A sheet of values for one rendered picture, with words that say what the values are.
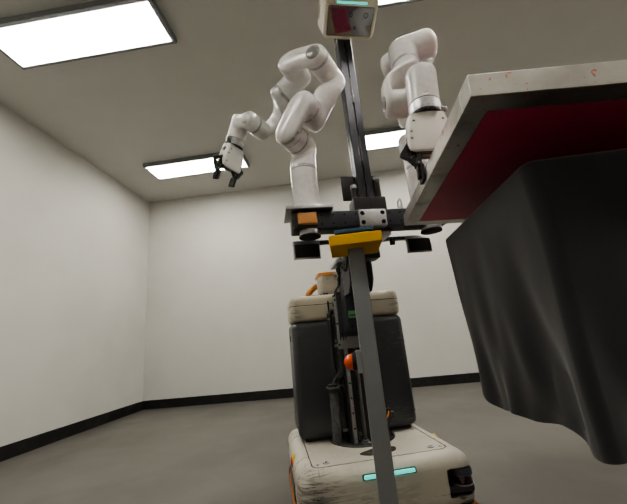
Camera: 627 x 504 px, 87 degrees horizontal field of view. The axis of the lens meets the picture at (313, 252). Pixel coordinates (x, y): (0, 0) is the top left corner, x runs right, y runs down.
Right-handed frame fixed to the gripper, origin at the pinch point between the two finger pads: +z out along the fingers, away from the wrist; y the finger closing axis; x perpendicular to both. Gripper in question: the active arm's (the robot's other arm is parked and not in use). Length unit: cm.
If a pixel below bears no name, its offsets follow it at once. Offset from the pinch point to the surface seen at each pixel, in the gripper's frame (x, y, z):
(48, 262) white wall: -216, 313, -39
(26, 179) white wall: -183, 318, -113
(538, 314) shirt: 12.3, -10.9, 33.1
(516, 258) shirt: 12.1, -9.0, 23.3
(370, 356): -9.8, 16.1, 40.8
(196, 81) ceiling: -161, 145, -184
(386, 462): -10, 14, 63
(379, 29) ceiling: -140, -14, -196
